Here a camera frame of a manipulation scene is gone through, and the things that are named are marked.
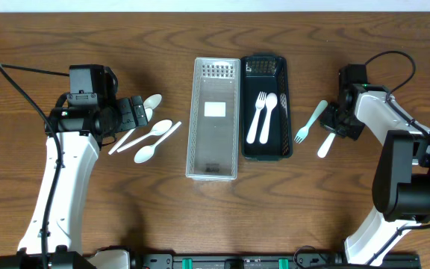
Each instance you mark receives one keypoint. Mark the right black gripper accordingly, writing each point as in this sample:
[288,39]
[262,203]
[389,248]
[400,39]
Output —
[334,122]

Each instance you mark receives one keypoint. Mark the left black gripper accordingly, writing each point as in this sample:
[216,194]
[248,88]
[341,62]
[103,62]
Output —
[137,110]

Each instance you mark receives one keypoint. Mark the white plastic fork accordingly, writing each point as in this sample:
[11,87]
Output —
[326,145]
[259,105]

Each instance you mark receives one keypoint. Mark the mint green plastic fork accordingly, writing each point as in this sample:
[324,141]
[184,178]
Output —
[303,132]

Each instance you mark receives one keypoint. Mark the white thick plastic spoon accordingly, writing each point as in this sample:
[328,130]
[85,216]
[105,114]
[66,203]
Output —
[270,103]

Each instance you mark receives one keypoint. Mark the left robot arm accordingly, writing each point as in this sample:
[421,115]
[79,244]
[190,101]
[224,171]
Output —
[75,129]

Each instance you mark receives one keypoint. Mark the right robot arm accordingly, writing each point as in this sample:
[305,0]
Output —
[401,187]

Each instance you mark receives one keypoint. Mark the white spoon top left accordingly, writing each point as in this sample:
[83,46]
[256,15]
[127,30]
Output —
[153,101]

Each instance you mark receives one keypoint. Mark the white spoon lowest left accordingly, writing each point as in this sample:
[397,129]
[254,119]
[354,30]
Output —
[145,153]

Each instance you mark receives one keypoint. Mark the dark green mesh basket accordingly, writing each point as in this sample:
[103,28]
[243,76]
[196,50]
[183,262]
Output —
[268,74]

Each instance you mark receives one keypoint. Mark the clear plastic mesh basket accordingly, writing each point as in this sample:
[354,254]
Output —
[213,136]

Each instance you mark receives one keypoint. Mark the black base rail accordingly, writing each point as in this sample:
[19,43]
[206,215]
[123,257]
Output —
[300,260]

